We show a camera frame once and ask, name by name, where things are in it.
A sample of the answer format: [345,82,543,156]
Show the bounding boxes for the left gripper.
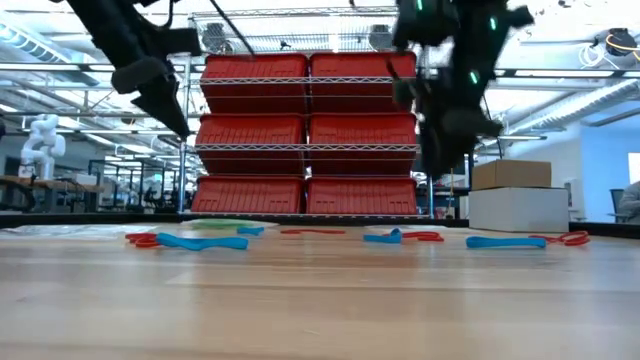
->
[110,55,192,141]

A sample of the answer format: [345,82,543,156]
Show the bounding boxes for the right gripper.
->
[392,77,504,177]

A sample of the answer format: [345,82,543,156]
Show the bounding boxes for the brown cardboard box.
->
[470,159,553,192]

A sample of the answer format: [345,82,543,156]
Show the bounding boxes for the white box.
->
[467,186,571,234]

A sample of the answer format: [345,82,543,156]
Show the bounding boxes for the wooden workbench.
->
[0,174,106,215]

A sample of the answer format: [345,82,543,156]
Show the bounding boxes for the dark office chair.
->
[608,188,626,220]

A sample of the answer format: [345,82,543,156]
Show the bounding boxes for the person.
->
[616,180,640,225]

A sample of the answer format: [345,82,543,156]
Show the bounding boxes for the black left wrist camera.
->
[167,27,202,57]

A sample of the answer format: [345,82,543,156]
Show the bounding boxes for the metal wire shelf cart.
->
[177,4,436,221]

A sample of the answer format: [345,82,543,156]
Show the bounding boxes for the black ceiling cable reel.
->
[603,27,640,58]

